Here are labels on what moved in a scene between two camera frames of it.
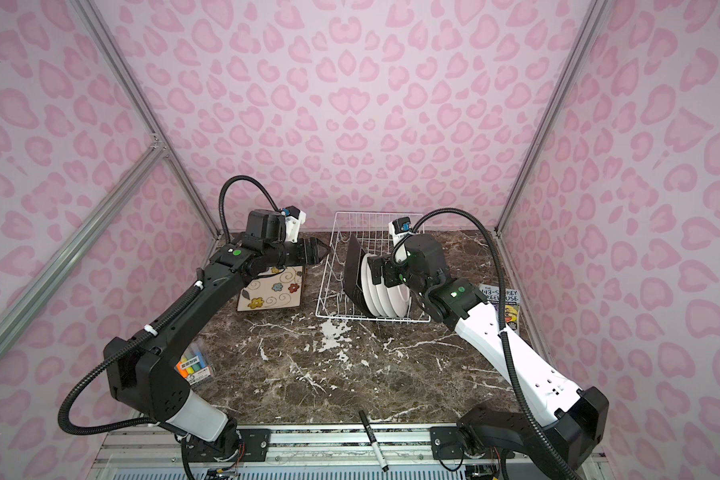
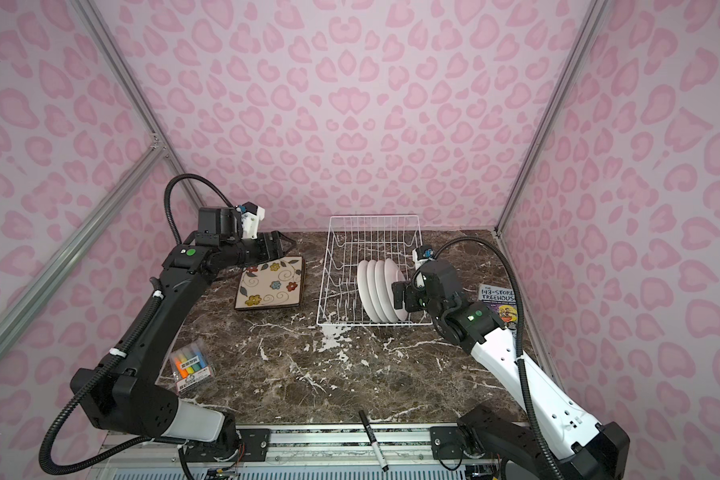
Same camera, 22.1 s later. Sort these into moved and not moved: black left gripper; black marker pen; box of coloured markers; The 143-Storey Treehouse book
Moved: black left gripper
Not moved: box of coloured markers; black marker pen; The 143-Storey Treehouse book
